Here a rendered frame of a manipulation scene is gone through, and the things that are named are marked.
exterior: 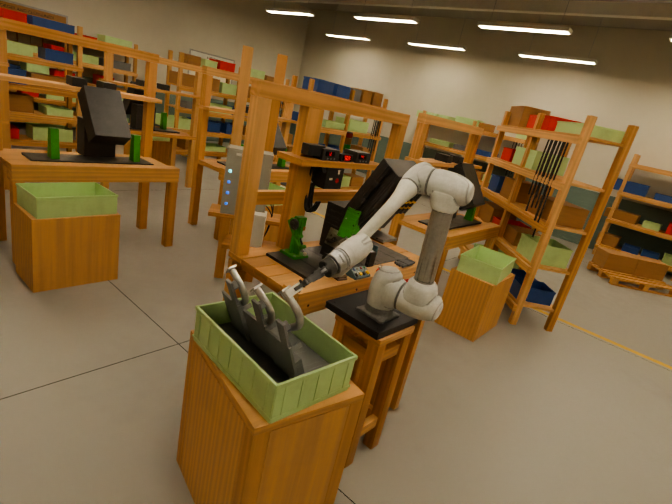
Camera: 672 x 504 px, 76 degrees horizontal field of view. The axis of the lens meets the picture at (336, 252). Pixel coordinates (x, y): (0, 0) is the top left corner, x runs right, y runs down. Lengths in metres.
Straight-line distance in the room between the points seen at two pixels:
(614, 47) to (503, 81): 2.34
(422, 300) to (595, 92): 9.83
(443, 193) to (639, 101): 9.66
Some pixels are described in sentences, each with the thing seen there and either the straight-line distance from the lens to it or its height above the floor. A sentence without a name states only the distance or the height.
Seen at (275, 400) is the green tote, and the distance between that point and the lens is 1.61.
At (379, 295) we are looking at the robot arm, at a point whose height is 1.03.
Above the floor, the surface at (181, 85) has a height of 1.58.
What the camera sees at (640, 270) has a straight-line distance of 9.42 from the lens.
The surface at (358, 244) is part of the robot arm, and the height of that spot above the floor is 1.41.
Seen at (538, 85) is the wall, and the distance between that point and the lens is 11.94.
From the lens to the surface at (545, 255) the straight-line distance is 5.22.
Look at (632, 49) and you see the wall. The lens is 11.70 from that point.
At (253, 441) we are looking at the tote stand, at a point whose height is 0.73.
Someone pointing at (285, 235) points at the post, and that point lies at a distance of 2.99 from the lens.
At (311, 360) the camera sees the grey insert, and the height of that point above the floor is 0.85.
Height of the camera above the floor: 1.91
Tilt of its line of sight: 19 degrees down
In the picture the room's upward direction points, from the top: 13 degrees clockwise
